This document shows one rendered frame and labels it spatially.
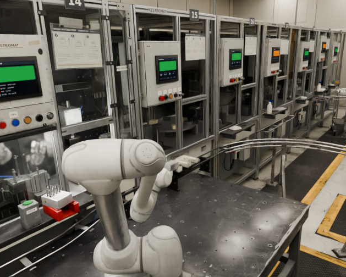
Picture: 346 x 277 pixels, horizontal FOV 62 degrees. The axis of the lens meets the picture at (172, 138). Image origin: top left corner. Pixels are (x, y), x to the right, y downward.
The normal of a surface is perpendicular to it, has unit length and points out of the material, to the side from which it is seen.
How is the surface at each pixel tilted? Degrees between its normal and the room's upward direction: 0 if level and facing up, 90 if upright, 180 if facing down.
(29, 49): 90
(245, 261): 0
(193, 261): 0
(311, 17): 90
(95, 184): 119
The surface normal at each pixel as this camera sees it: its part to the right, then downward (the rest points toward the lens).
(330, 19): -0.64, 0.24
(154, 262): -0.01, 0.25
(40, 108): 0.76, 0.16
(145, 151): 0.19, -0.22
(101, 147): -0.01, -0.62
